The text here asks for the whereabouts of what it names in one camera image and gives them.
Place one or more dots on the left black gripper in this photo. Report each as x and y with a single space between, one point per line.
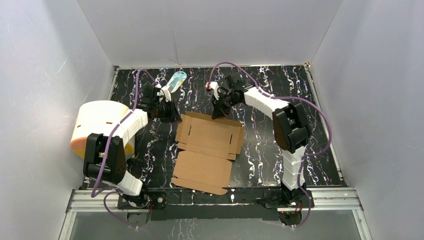
167 110

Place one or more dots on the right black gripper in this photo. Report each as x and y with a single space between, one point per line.
218 106

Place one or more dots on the brown cardboard box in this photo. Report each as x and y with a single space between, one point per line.
207 149

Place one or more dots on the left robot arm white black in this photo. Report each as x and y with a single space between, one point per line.
105 159

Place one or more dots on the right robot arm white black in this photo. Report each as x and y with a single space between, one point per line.
290 129

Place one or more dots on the blue white blister package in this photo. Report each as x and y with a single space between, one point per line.
175 81

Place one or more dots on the white orange round container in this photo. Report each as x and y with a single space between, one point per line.
98 117

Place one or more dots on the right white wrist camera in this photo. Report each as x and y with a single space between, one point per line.
213 87

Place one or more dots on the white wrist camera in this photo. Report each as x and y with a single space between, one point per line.
164 92
213 87

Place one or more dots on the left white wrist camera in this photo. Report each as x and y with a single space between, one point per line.
164 92

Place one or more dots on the aluminium front rail frame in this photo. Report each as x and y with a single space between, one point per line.
336 213

